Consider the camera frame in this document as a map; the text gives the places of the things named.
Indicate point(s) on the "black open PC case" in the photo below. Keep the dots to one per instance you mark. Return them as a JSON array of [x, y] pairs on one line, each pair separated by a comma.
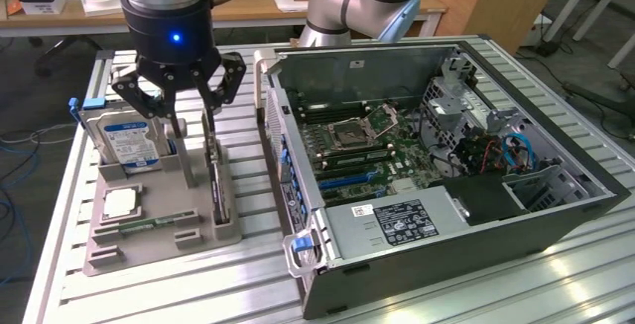
[[446, 264]]

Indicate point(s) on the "metal disk bay cage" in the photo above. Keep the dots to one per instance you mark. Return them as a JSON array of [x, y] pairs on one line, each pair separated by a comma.
[[446, 116]]

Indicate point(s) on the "metal socket cover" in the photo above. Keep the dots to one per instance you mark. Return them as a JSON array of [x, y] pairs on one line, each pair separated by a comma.
[[384, 119]]

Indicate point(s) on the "grey disk bay bracket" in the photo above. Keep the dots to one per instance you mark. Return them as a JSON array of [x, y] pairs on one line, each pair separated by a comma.
[[540, 186]]

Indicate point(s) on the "wooden cabinet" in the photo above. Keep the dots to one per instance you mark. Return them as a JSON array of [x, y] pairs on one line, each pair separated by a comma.
[[496, 0]]

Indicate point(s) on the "blue case latch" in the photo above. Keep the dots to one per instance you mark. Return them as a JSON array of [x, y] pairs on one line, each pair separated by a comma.
[[300, 245]]

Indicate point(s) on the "green RAM stick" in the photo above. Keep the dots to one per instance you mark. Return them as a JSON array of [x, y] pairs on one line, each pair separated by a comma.
[[145, 224]]

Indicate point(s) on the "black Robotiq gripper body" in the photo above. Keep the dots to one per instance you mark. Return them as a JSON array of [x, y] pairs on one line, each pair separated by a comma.
[[171, 38]]

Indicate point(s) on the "graphics card with metal bracket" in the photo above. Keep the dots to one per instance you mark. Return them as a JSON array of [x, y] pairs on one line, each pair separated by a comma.
[[220, 197]]

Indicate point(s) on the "white table frame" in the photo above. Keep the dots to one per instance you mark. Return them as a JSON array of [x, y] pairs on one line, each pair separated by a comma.
[[558, 17]]

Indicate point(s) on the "hard disk with blue carrier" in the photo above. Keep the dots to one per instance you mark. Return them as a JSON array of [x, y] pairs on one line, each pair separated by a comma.
[[125, 145]]

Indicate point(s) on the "wooden desk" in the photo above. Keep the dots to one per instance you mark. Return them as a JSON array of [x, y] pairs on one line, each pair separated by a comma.
[[59, 21]]

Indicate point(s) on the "grey plastic parts rack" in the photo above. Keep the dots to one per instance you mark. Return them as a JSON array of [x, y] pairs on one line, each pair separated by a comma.
[[159, 257]]

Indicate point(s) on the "grey power supply unit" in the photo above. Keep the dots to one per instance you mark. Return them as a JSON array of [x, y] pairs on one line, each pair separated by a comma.
[[356, 235]]

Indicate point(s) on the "white box with black lid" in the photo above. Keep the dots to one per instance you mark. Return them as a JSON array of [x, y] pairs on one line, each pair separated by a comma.
[[39, 2]]

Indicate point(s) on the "silver CPU chip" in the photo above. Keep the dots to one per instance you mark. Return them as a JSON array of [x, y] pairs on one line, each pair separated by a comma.
[[120, 203]]

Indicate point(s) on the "green motherboard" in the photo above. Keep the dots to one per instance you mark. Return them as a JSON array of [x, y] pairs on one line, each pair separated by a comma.
[[396, 160]]

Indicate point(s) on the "small silver chipset heatsink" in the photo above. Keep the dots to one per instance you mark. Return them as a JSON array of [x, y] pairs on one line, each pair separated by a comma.
[[406, 186]]

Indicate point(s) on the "blue expansion slot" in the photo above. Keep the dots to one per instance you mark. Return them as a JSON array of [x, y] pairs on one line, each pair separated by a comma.
[[342, 182]]

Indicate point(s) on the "white round holder on box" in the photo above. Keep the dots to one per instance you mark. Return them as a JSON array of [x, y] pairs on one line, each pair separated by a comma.
[[99, 4]]

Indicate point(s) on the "black RAM stick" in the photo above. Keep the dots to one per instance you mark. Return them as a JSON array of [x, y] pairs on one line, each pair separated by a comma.
[[356, 155]]

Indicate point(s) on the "CPU socket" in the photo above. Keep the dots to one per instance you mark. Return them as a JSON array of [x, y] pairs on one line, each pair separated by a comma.
[[350, 134]]

